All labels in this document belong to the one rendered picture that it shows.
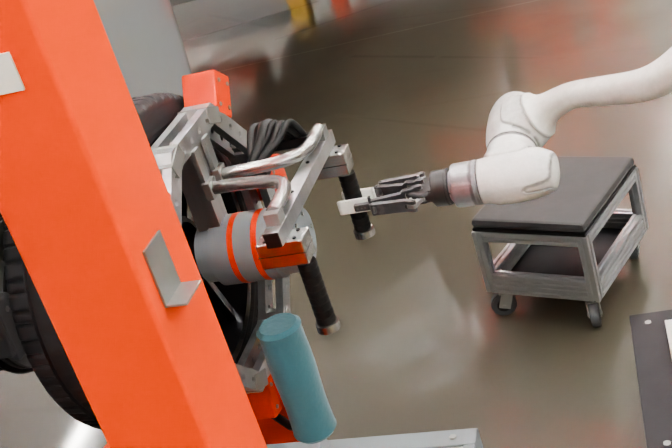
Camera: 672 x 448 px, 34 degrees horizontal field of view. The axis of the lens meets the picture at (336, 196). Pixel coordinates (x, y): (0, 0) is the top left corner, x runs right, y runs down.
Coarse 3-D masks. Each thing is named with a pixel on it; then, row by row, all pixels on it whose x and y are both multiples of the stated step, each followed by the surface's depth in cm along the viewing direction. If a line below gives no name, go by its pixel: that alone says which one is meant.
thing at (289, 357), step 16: (272, 320) 211; (288, 320) 209; (272, 336) 206; (288, 336) 206; (304, 336) 210; (272, 352) 207; (288, 352) 207; (304, 352) 209; (272, 368) 210; (288, 368) 208; (304, 368) 209; (288, 384) 210; (304, 384) 210; (320, 384) 214; (288, 400) 212; (304, 400) 212; (320, 400) 214; (288, 416) 216; (304, 416) 213; (320, 416) 214; (304, 432) 215; (320, 432) 215
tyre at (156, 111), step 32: (160, 96) 216; (160, 128) 212; (224, 160) 238; (32, 288) 194; (256, 288) 245; (32, 320) 195; (256, 320) 241; (32, 352) 198; (64, 352) 196; (64, 384) 201
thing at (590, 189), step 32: (576, 160) 325; (608, 160) 319; (576, 192) 308; (608, 192) 304; (640, 192) 322; (480, 224) 310; (512, 224) 304; (544, 224) 298; (576, 224) 292; (608, 224) 332; (640, 224) 322; (480, 256) 315; (512, 256) 327; (544, 256) 328; (576, 256) 323; (608, 256) 309; (512, 288) 315; (544, 288) 309; (576, 288) 302; (608, 288) 305
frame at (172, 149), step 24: (192, 120) 209; (216, 120) 217; (168, 144) 206; (192, 144) 206; (216, 144) 227; (240, 144) 228; (168, 168) 196; (264, 192) 237; (264, 288) 239; (288, 288) 240; (264, 312) 237; (288, 312) 237; (240, 360) 224; (264, 360) 222; (264, 384) 220
